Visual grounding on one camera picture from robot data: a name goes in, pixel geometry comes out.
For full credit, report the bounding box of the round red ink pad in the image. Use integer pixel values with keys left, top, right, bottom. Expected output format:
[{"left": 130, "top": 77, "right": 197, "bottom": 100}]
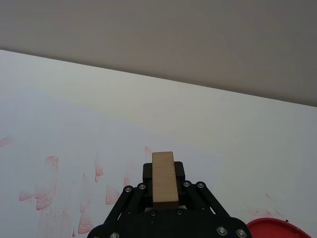
[{"left": 246, "top": 217, "right": 314, "bottom": 238}]

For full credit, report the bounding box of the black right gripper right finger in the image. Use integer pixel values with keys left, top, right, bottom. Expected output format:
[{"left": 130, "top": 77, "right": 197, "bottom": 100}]
[{"left": 174, "top": 161, "right": 232, "bottom": 220}]

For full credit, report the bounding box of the rectangular wooden stamp block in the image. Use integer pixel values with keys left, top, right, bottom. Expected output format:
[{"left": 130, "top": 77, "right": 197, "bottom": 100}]
[{"left": 152, "top": 150, "right": 179, "bottom": 208}]

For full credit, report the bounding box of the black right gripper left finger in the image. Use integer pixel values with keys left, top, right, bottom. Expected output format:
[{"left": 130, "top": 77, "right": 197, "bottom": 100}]
[{"left": 103, "top": 162, "right": 154, "bottom": 224}]

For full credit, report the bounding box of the white sheet with red stamp marks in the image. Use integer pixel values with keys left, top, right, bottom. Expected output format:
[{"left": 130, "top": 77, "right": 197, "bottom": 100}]
[{"left": 0, "top": 49, "right": 317, "bottom": 238}]

